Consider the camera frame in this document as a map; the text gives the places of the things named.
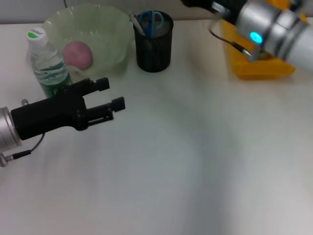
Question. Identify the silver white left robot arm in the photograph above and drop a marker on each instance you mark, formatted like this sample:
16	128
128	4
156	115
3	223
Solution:
6	129

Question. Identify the translucent green fruit bowl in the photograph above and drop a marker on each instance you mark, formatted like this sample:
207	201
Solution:
107	41

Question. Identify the light blue scissors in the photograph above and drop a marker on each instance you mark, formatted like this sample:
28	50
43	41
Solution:
151	24

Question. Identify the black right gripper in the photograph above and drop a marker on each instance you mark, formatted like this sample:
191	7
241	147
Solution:
220	6

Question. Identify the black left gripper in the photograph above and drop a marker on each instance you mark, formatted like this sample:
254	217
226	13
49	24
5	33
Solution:
49	117

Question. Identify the clear green-label water bottle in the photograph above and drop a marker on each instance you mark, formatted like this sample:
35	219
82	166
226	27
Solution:
51	76

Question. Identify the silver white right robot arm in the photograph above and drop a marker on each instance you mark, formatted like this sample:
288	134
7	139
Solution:
281	31

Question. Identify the silver white ballpoint pen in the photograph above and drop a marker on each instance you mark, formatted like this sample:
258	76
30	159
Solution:
137	23

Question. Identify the pink peach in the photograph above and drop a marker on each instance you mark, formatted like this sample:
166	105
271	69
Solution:
78	56

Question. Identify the yellow plastic storage bin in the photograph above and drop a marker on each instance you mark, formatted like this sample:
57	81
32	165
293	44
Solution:
256	68

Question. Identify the black mesh pen holder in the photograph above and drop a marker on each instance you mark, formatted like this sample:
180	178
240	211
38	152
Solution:
152	56

